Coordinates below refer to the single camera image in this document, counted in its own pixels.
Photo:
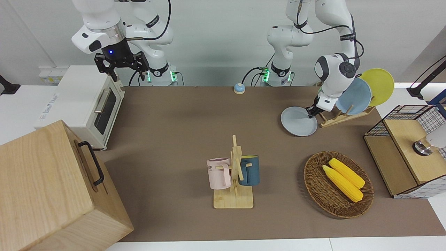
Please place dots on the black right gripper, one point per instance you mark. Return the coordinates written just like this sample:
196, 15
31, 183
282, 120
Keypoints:
118, 54

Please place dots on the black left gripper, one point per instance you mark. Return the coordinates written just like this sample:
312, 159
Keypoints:
317, 103

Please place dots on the gray plate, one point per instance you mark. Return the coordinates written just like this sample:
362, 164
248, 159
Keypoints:
296, 123

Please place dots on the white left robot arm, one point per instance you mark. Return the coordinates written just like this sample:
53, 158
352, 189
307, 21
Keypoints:
334, 75

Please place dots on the wooden plate rack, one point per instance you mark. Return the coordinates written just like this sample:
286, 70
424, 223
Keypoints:
339, 119

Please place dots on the light blue plate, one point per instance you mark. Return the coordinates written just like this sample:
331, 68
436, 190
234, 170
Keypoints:
355, 97

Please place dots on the yellow plate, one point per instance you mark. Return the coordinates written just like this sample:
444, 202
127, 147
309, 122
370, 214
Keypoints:
381, 83

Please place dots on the cream toaster oven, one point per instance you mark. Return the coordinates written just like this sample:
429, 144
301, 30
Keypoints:
76, 94

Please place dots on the yellow corn cob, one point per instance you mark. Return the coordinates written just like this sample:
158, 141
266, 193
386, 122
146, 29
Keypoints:
343, 184
348, 172

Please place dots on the brown wicker basket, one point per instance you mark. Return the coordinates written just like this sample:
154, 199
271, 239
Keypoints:
317, 188

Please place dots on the dark blue mug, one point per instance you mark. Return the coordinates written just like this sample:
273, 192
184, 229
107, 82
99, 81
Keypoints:
251, 172

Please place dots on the pink mug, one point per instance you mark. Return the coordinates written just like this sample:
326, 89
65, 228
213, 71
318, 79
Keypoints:
217, 174

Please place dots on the wooden mug tree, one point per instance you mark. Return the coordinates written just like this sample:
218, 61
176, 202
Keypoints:
233, 200

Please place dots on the wooden drawer cabinet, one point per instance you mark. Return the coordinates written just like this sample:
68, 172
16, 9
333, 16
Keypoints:
45, 188

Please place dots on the black camera stand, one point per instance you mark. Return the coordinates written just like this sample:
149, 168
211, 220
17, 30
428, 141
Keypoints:
418, 91

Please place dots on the black clamp mount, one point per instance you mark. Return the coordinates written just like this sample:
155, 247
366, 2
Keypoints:
8, 87

